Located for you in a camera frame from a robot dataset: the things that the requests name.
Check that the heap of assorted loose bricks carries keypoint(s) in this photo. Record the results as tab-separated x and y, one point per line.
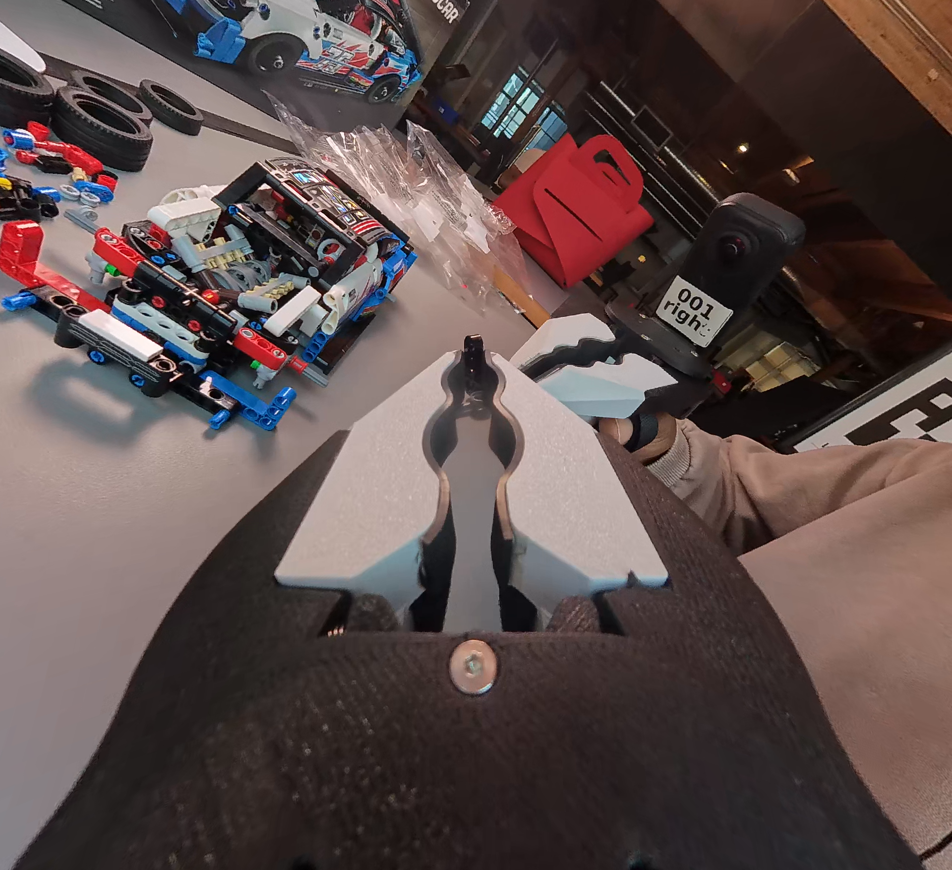
44	152

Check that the red felt bag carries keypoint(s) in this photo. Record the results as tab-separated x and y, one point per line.
573	208

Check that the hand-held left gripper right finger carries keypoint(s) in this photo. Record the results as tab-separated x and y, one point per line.
587	513

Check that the black white printed sign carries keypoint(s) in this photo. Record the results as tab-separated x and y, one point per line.
855	431

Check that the person's beige hoodie torso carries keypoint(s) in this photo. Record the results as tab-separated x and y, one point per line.
877	662

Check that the toy brick race car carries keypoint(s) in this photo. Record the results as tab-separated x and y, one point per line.
297	230

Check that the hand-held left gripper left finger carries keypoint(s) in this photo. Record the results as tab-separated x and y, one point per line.
357	513

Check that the white monitor base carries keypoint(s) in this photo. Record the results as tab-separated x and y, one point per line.
18	44

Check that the pile of clear plastic bags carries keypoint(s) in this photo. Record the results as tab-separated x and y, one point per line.
416	178

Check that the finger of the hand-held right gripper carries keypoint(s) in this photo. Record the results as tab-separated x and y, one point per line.
617	386
565	330

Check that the person's right forearm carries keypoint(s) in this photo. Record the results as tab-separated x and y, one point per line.
781	483

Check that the grey desk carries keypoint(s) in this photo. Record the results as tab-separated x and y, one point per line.
111	513

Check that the person's right hand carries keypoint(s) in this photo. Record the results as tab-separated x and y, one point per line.
613	429

